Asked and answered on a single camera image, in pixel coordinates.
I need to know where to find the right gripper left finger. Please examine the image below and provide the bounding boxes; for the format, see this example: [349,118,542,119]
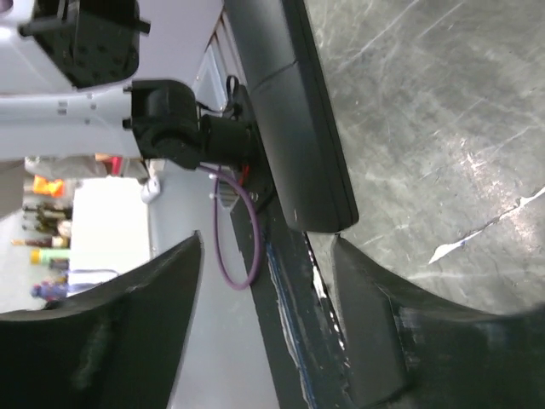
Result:
[1,234,202,409]

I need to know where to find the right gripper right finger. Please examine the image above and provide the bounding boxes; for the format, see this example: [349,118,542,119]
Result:
[332,237,544,408]

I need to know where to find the black remote control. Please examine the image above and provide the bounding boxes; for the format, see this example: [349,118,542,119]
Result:
[225,0,359,233]

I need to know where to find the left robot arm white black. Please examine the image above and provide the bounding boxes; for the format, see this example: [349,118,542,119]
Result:
[1,1,260,170]

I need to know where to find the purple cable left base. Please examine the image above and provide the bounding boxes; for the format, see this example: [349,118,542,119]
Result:
[209,165,261,291]

